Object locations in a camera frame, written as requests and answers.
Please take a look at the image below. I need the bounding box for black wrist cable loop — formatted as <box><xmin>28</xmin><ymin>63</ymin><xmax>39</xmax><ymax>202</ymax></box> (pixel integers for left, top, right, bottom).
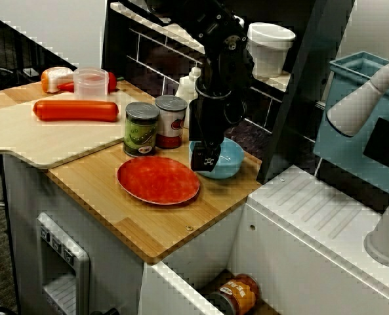
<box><xmin>222</xmin><ymin>96</ymin><xmax>249</xmax><ymax>125</ymax></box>

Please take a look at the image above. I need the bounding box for dark tile backsplash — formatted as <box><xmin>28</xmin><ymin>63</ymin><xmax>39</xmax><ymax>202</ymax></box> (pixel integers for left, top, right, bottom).
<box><xmin>125</xmin><ymin>28</ymin><xmax>319</xmax><ymax>165</ymax></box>

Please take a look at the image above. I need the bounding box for orange beans can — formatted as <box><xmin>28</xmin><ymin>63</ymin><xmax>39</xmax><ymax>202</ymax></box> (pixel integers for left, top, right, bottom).
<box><xmin>210</xmin><ymin>274</ymin><xmax>260</xmax><ymax>315</ymax></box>

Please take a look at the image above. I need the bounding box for blue plastic bin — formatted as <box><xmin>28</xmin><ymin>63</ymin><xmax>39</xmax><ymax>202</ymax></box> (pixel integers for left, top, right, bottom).
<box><xmin>313</xmin><ymin>51</ymin><xmax>389</xmax><ymax>200</ymax></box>

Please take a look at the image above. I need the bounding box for green pea print can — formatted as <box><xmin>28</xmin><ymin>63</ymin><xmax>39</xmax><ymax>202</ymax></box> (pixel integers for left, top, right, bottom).
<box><xmin>123</xmin><ymin>101</ymin><xmax>161</xmax><ymax>158</ymax></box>

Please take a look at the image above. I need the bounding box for tall clear jar white lid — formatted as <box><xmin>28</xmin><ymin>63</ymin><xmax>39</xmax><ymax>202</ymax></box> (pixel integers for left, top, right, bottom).
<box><xmin>246</xmin><ymin>22</ymin><xmax>296</xmax><ymax>79</ymax></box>

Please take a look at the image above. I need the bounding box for black wire cage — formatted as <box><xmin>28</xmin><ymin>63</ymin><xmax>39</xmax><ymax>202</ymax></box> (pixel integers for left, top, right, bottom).
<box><xmin>0</xmin><ymin>9</ymin><xmax>79</xmax><ymax>96</ymax></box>

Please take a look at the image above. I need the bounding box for red orange plate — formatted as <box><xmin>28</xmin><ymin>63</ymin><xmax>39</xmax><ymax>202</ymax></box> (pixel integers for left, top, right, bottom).
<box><xmin>116</xmin><ymin>156</ymin><xmax>201</xmax><ymax>207</ymax></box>

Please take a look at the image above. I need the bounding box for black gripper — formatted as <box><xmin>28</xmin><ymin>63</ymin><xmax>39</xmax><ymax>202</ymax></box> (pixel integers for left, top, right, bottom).
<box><xmin>188</xmin><ymin>85</ymin><xmax>232</xmax><ymax>174</ymax></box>

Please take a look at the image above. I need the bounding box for salmon sushi toy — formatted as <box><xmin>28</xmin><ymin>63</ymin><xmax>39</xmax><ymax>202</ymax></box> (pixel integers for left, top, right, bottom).
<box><xmin>40</xmin><ymin>66</ymin><xmax>75</xmax><ymax>95</ymax></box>

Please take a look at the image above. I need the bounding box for tomato print can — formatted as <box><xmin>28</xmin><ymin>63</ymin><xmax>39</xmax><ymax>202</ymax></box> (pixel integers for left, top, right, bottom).
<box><xmin>154</xmin><ymin>94</ymin><xmax>188</xmax><ymax>150</ymax></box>

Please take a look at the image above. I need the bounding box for dark grey shelf unit frame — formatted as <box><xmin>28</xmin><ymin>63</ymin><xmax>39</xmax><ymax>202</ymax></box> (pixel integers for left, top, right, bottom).
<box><xmin>100</xmin><ymin>0</ymin><xmax>358</xmax><ymax>184</ymax></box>

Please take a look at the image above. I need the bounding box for white plastic bottle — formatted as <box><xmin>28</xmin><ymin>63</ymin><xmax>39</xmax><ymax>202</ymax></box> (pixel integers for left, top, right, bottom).
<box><xmin>175</xmin><ymin>65</ymin><xmax>203</xmax><ymax>129</ymax></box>

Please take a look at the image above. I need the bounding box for light blue bowl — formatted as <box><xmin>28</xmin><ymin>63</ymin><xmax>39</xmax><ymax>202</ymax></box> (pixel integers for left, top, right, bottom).
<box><xmin>189</xmin><ymin>136</ymin><xmax>246</xmax><ymax>180</ymax></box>

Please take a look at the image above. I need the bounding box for grey toy faucet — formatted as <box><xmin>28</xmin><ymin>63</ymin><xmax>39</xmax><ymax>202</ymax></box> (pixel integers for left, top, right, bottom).
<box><xmin>325</xmin><ymin>57</ymin><xmax>389</xmax><ymax>267</ymax></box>

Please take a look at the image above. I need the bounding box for red toy chili pepper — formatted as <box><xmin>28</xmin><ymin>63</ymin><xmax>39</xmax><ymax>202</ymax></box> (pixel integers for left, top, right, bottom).
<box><xmin>56</xmin><ymin>72</ymin><xmax>123</xmax><ymax>93</ymax></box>

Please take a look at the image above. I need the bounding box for light wooden cutting board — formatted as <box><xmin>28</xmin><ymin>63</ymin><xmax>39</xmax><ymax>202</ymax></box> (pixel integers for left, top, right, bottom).
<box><xmin>0</xmin><ymin>87</ymin><xmax>139</xmax><ymax>170</ymax></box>

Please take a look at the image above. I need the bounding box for orange toy sausage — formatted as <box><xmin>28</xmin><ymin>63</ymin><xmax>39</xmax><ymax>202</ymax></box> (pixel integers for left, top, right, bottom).
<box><xmin>33</xmin><ymin>99</ymin><xmax>120</xmax><ymax>123</ymax></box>

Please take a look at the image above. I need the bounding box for light wooden shelf board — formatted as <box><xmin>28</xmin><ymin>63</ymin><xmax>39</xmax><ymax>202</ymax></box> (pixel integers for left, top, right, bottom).
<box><xmin>110</xmin><ymin>1</ymin><xmax>293</xmax><ymax>91</ymax></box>

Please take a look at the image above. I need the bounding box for clear plastic cup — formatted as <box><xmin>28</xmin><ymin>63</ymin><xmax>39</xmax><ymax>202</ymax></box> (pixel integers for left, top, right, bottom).
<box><xmin>72</xmin><ymin>67</ymin><xmax>110</xmax><ymax>102</ymax></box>

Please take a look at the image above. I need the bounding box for white toy sink unit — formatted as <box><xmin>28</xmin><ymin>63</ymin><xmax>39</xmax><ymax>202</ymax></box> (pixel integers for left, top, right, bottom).
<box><xmin>138</xmin><ymin>163</ymin><xmax>389</xmax><ymax>315</ymax></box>

